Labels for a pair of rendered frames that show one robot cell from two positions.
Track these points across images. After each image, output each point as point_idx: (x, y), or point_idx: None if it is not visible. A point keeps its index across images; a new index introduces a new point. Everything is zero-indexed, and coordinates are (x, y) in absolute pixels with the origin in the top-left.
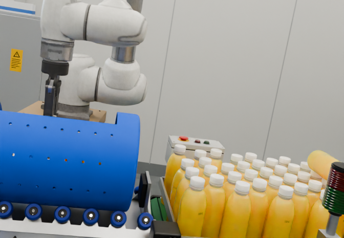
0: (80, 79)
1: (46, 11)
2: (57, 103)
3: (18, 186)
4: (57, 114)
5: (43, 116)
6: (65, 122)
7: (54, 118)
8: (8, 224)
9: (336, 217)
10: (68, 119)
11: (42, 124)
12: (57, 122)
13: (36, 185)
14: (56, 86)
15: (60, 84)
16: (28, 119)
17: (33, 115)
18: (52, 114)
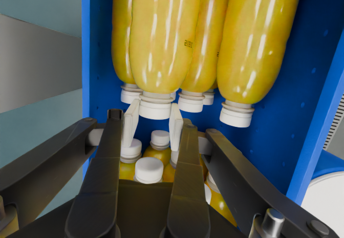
0: None
1: None
2: (81, 131)
3: (258, 129)
4: (122, 114)
5: (312, 164)
6: (341, 91)
7: (324, 130)
8: None
9: None
10: (341, 80)
11: (320, 154)
12: (332, 117)
13: (263, 108)
14: (220, 224)
15: (172, 212)
16: (304, 193)
17: (302, 190)
18: (217, 135)
